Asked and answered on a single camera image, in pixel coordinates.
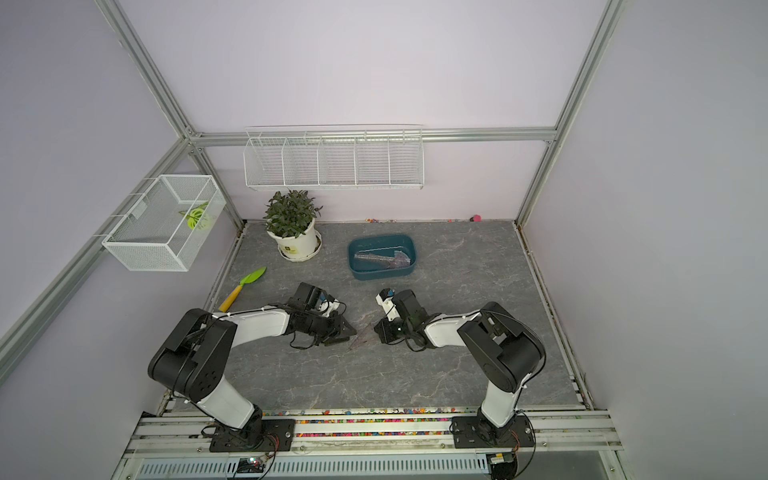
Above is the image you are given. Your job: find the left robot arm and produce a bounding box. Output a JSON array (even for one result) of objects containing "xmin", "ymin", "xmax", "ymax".
[{"xmin": 147, "ymin": 282, "xmax": 357, "ymax": 433}]

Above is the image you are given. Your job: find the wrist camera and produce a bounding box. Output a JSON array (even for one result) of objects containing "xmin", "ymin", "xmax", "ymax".
[
  {"xmin": 316, "ymin": 293, "xmax": 341, "ymax": 318},
  {"xmin": 376, "ymin": 288, "xmax": 400, "ymax": 322}
]

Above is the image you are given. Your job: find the green yellow toy shovel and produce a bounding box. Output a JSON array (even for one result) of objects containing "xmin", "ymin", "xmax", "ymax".
[{"xmin": 219, "ymin": 267, "xmax": 267, "ymax": 312}]

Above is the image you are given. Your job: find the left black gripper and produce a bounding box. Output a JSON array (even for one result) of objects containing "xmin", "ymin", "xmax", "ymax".
[{"xmin": 302, "ymin": 310, "xmax": 356, "ymax": 346}]

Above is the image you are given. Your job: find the pink small triangle ruler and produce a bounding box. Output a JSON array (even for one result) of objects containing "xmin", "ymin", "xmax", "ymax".
[{"xmin": 349, "ymin": 325, "xmax": 380, "ymax": 351}]

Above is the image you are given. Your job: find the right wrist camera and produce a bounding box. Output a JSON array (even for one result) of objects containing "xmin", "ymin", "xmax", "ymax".
[{"xmin": 376, "ymin": 288, "xmax": 400, "ymax": 322}]

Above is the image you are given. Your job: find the blue protractor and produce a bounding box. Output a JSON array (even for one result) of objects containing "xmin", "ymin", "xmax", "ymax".
[{"xmin": 389, "ymin": 250, "xmax": 412, "ymax": 269}]

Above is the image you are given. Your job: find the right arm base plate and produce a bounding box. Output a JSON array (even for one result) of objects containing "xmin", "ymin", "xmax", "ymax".
[{"xmin": 449, "ymin": 414, "xmax": 536, "ymax": 450}]

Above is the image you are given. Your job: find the clear straight ruler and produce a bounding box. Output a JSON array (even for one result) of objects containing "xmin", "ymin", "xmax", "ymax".
[{"xmin": 353, "ymin": 251, "xmax": 392, "ymax": 265}]

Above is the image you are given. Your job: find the aluminium rail front frame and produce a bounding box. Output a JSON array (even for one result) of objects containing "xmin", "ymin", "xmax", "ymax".
[{"xmin": 112, "ymin": 407, "xmax": 633, "ymax": 479}]

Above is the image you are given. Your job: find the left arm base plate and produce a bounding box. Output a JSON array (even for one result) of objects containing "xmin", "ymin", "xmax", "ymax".
[{"xmin": 209, "ymin": 418, "xmax": 296, "ymax": 453}]

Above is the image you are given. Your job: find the teal plastic storage box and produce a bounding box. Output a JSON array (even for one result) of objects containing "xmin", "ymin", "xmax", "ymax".
[{"xmin": 347, "ymin": 234, "xmax": 417, "ymax": 281}]

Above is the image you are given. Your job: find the white wire wall shelf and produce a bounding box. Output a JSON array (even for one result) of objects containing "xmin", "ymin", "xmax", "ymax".
[{"xmin": 243, "ymin": 124, "xmax": 425, "ymax": 190}]

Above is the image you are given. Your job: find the white wire side basket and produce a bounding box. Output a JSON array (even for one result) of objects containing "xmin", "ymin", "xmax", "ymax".
[{"xmin": 102, "ymin": 174, "xmax": 226, "ymax": 272}]

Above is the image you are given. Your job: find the potted green plant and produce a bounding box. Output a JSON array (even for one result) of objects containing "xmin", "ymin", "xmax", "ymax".
[{"xmin": 264, "ymin": 190, "xmax": 322, "ymax": 262}]

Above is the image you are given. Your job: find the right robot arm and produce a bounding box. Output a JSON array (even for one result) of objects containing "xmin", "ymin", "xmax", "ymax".
[{"xmin": 374, "ymin": 289, "xmax": 547, "ymax": 430}]

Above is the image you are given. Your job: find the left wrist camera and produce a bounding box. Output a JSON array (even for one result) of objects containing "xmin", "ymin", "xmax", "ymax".
[{"xmin": 316, "ymin": 293, "xmax": 341, "ymax": 318}]

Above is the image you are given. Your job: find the green toy in basket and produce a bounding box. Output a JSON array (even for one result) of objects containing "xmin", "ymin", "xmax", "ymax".
[{"xmin": 179, "ymin": 202, "xmax": 213, "ymax": 231}]

